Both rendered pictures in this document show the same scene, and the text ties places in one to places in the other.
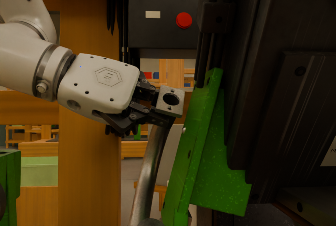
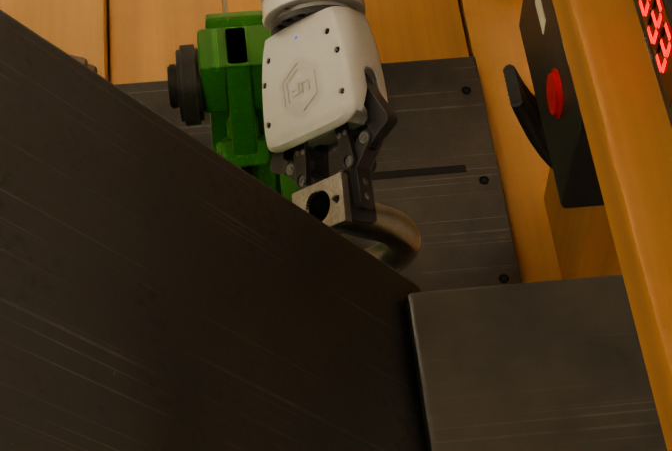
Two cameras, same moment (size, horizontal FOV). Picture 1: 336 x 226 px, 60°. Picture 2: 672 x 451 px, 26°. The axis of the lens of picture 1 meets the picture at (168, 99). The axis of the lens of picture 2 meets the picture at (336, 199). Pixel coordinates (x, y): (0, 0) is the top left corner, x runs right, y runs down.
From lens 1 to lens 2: 122 cm
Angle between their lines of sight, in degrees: 91
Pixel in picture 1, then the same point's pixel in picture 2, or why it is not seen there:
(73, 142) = not seen: hidden behind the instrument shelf
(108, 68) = (316, 73)
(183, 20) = (550, 93)
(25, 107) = not seen: outside the picture
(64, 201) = not seen: hidden behind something
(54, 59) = (267, 5)
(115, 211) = (580, 244)
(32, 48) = not seen: outside the picture
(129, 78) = (314, 118)
